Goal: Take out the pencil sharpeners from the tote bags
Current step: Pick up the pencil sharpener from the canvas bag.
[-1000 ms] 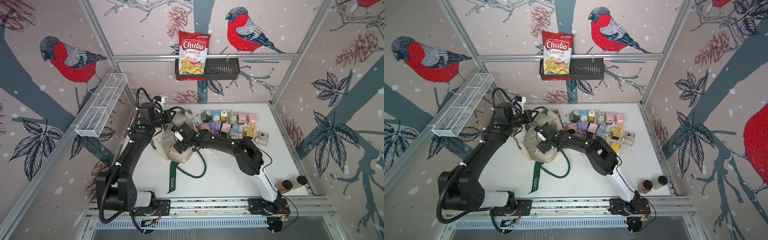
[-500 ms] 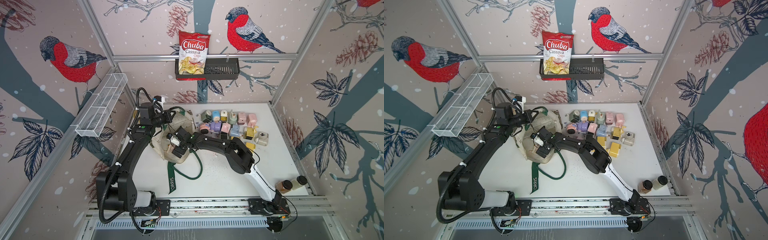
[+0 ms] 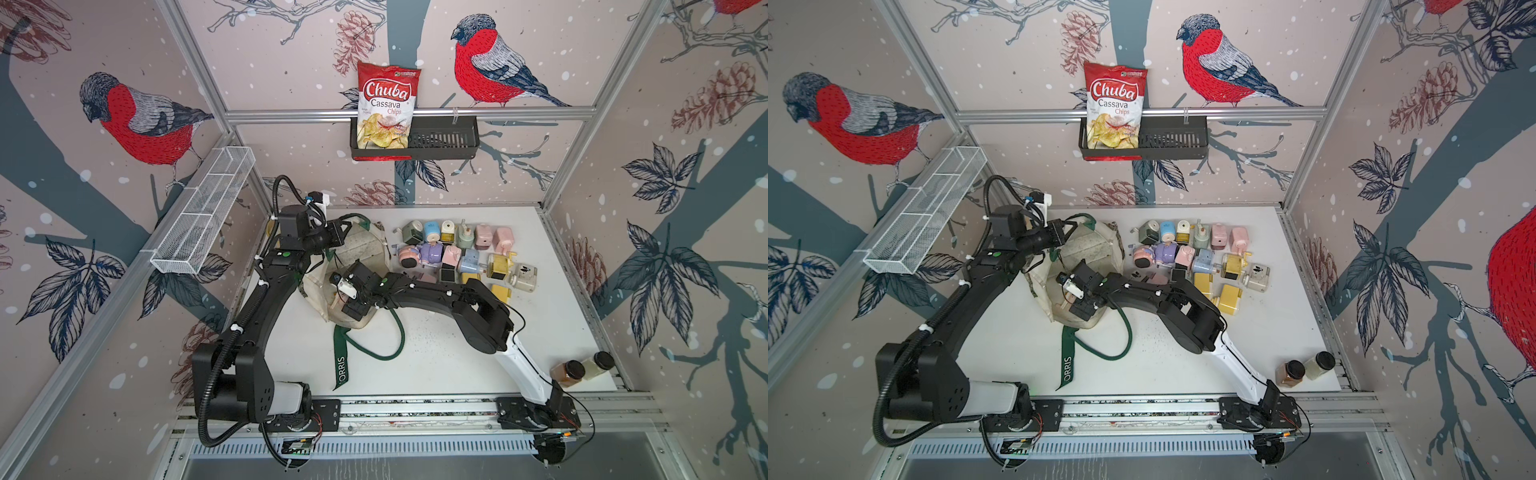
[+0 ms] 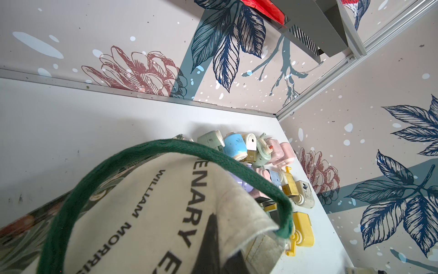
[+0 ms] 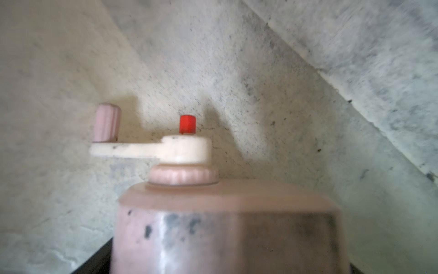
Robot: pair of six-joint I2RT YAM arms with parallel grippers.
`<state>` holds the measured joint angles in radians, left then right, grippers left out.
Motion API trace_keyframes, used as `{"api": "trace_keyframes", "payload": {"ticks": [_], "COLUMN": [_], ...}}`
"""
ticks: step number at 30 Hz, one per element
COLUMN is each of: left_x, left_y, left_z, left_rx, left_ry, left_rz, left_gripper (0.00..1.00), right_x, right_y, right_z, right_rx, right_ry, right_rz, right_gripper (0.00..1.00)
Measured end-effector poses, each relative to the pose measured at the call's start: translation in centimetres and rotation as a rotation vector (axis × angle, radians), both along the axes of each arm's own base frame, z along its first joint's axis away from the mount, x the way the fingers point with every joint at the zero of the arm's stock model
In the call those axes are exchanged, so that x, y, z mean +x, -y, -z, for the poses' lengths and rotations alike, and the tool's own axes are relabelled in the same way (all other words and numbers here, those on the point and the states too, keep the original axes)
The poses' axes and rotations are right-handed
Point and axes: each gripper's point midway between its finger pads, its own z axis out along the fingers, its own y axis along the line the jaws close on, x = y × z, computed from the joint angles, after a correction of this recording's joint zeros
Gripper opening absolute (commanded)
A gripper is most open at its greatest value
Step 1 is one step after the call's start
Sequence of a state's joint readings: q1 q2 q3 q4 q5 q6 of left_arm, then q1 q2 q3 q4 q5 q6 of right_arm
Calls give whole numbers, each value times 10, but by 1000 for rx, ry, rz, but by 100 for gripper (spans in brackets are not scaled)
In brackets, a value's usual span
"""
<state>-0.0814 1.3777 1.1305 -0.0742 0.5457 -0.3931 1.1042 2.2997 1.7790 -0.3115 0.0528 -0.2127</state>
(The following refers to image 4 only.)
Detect pink square sharpener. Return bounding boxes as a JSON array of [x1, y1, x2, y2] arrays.
[[277, 142, 297, 168]]

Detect yellow black square sharpener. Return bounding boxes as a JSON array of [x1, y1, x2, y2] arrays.
[[281, 166, 300, 197]]

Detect black wall basket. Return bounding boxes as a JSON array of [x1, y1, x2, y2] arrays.
[[272, 0, 349, 63]]

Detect cream white sharpener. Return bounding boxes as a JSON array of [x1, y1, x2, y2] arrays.
[[293, 180, 315, 209]]

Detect purple sharpener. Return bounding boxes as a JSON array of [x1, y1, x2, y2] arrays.
[[229, 163, 254, 193]]

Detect bright yellow sharpener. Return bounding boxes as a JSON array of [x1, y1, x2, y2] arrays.
[[285, 212, 315, 256]]

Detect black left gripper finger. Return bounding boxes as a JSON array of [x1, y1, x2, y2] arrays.
[[192, 214, 250, 274]]

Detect pale green sharpener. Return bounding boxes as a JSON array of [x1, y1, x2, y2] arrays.
[[253, 133, 273, 167]]

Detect canvas tote bag green handles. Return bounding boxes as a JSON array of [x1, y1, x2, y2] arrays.
[[1, 137, 294, 274]]

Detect grey blue sharpener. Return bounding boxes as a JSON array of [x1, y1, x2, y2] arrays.
[[268, 170, 287, 188]]

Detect red cassava chips bag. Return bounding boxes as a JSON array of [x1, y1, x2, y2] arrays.
[[242, 0, 285, 25]]

